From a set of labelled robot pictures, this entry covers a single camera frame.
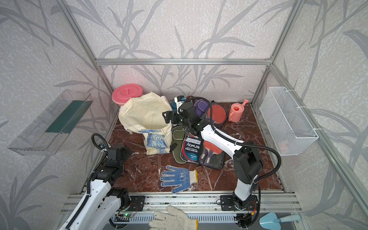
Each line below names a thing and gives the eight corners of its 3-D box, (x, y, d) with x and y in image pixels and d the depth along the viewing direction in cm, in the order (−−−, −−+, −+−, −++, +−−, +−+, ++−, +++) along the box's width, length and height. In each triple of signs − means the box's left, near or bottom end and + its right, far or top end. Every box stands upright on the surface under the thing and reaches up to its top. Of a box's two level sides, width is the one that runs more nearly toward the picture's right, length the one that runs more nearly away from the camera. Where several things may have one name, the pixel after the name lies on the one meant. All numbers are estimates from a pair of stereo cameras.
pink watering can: (225, 119, 109) (228, 111, 102) (233, 104, 120) (236, 96, 112) (238, 124, 106) (242, 116, 99) (245, 109, 117) (249, 100, 109)
